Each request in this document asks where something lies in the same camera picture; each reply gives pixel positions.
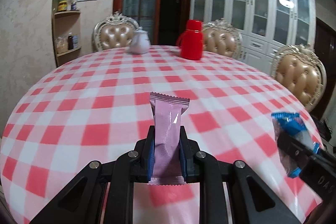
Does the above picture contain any blue snack packet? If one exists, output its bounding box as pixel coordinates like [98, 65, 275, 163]
[271, 112, 320, 178]

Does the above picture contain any pink wafer packet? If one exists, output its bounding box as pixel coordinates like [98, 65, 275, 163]
[149, 92, 190, 185]

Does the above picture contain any beige tufted chair right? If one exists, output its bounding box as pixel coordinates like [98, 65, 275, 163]
[270, 44, 327, 112]

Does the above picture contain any beige tufted chair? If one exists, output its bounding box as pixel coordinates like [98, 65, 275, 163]
[202, 18, 243, 60]
[92, 11, 139, 51]
[270, 44, 327, 112]

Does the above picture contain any red checkered tablecloth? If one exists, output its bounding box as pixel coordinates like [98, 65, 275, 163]
[1, 46, 321, 223]

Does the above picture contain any beige tufted chair middle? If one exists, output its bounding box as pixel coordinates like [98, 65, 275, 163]
[202, 18, 243, 60]

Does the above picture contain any white glass door cabinet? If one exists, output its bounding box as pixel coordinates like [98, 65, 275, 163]
[190, 0, 316, 73]

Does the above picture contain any red thermos jug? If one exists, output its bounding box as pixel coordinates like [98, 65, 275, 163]
[176, 20, 203, 61]

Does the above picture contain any bag on lower shelf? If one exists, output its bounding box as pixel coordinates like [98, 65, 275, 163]
[55, 36, 68, 55]

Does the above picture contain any dark bottle on shelf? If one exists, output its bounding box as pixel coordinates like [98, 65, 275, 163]
[68, 32, 74, 51]

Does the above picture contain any white teapot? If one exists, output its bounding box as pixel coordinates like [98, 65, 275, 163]
[129, 27, 151, 55]

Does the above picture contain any beige tufted chair left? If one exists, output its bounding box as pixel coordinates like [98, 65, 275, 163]
[92, 11, 139, 51]

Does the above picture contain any wooden corner shelf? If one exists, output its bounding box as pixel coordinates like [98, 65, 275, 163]
[51, 0, 81, 67]

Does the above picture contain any yellow jar on shelf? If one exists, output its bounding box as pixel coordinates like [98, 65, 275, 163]
[57, 0, 68, 12]

